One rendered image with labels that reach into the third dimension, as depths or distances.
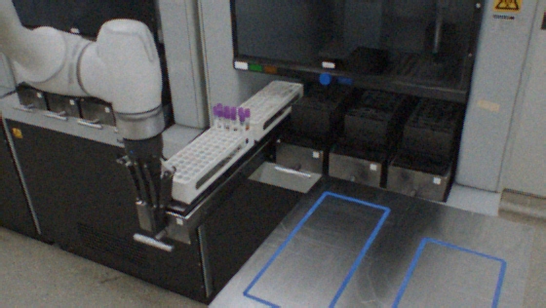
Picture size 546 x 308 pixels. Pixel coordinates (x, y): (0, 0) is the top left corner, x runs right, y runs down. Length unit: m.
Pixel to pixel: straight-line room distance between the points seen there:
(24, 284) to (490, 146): 1.83
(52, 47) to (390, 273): 0.71
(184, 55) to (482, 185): 0.88
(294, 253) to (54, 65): 0.54
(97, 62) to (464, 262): 0.73
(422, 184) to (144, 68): 0.70
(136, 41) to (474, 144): 0.80
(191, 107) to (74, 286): 1.00
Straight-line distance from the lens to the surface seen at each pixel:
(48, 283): 2.31
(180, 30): 1.50
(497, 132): 1.27
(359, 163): 1.28
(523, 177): 2.59
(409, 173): 1.25
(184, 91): 1.57
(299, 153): 1.33
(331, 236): 0.99
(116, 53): 0.91
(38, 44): 0.96
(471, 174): 1.33
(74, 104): 1.79
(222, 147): 1.21
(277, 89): 1.53
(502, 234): 1.07
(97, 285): 2.22
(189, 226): 1.10
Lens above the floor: 1.44
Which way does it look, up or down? 29 degrees down
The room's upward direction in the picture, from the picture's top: 2 degrees counter-clockwise
